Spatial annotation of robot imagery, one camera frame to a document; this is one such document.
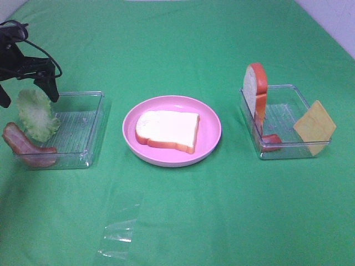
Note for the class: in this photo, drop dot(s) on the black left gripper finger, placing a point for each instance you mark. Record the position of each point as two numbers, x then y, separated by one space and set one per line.
48 85
5 100

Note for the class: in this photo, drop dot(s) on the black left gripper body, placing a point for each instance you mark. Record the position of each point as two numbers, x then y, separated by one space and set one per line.
14 64

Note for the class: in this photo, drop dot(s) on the green lettuce leaf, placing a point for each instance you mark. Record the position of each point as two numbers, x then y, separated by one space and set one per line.
35 113

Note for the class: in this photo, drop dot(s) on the toast bread slice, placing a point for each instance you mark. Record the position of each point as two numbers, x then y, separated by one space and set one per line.
167 129
255 90

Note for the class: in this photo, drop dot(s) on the left clear plastic tray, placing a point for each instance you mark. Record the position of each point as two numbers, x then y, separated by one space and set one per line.
83 118

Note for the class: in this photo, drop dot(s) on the clear plastic tray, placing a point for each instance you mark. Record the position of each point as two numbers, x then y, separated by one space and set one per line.
285 105
83 118

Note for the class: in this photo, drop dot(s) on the pink round plate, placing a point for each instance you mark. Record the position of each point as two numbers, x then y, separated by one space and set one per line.
208 134

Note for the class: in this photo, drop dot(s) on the green tablecloth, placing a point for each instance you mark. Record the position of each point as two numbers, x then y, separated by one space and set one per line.
231 208

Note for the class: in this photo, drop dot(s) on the clear plastic film sheet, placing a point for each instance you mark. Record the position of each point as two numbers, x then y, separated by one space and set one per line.
118 230

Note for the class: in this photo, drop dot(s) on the right clear plastic tray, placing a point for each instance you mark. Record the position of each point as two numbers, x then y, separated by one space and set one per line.
285 105

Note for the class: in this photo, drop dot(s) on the yellow cheese slice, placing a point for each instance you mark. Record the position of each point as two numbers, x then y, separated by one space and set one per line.
315 125

